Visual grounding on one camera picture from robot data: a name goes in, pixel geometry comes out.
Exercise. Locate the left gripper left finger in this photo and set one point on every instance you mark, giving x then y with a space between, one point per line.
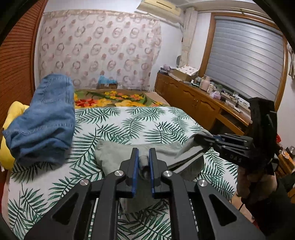
90 209

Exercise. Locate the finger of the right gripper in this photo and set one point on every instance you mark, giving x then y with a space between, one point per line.
226 138
194 158

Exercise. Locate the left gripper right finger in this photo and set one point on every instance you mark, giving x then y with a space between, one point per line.
196 209

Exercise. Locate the person right hand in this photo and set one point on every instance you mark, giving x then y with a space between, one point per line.
255 186

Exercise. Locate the long wooden cabinet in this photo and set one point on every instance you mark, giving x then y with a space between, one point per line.
212 114

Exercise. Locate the white power strip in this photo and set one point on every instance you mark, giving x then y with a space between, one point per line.
234 107

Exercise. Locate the pink bottle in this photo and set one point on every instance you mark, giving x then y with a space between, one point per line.
204 83

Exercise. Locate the palm leaf bed sheet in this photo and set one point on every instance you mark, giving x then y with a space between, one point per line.
34 190

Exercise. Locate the white patterned box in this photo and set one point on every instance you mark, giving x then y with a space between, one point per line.
185 73

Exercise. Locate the grey window blind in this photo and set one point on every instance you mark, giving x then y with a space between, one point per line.
246 56

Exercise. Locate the folded blue jeans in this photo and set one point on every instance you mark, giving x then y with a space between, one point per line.
44 132

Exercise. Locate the yellow plush toy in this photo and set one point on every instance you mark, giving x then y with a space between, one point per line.
15 110

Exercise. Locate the floral blanket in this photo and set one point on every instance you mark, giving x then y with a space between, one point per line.
117 98

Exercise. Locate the cardboard box with blue cloth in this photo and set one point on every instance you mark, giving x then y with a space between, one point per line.
106 83

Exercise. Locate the circle patterned curtain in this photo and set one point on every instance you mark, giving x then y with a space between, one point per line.
90 44

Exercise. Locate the beige side curtain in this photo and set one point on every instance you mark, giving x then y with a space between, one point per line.
188 34

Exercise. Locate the brown louvered wardrobe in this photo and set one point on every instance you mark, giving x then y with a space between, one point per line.
17 59

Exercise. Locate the wall air conditioner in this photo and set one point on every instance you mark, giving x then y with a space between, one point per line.
160 6

